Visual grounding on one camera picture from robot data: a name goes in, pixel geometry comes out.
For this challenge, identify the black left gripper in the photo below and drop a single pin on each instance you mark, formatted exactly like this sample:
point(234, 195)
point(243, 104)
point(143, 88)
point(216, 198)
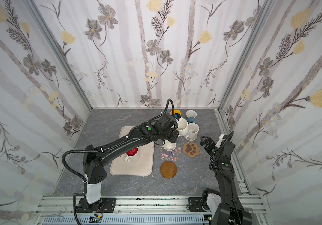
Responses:
point(170, 136)

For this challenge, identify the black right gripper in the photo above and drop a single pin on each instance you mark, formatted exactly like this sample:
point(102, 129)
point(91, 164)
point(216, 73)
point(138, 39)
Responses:
point(211, 147)

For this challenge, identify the plain white mug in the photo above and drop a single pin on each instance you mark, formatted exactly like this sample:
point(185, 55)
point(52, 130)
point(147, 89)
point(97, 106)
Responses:
point(183, 127)

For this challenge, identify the brown paw shaped coaster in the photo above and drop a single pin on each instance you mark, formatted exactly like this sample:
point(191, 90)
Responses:
point(191, 149)

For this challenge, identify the white grey mug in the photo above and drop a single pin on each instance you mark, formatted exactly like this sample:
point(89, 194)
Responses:
point(168, 146)

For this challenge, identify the yellow mug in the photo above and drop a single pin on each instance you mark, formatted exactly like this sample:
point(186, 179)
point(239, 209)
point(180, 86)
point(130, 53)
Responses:
point(176, 114)

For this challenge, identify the white speckled mug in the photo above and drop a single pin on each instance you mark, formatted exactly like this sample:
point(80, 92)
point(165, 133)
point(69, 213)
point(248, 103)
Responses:
point(193, 130)

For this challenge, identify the blue floral mug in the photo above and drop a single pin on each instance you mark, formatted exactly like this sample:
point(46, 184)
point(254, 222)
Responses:
point(191, 116)

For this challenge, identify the pink flower shaped coaster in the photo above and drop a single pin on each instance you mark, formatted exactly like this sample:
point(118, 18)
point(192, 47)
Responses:
point(170, 155)

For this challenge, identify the light brown cork coaster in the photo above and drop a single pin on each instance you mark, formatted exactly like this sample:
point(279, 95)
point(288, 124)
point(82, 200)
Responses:
point(168, 169)

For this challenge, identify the white mug red inside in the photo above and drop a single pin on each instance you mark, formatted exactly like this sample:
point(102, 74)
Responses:
point(132, 155)

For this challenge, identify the beige plastic tray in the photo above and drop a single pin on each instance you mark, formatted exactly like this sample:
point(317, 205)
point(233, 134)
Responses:
point(138, 165)

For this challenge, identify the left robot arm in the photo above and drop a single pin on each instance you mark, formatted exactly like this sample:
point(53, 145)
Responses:
point(95, 158)

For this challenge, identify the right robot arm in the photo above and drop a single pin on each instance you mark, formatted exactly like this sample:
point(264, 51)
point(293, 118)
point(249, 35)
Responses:
point(230, 210)

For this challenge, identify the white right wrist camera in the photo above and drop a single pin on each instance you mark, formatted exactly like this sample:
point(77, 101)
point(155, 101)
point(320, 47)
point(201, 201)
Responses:
point(221, 139)

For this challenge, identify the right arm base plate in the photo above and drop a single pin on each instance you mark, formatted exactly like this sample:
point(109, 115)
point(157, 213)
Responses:
point(197, 204)

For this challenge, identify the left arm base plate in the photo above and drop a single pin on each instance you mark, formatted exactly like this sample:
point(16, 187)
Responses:
point(104, 205)

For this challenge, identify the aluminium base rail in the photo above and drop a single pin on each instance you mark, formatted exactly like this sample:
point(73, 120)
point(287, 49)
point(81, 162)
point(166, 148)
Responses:
point(129, 210)

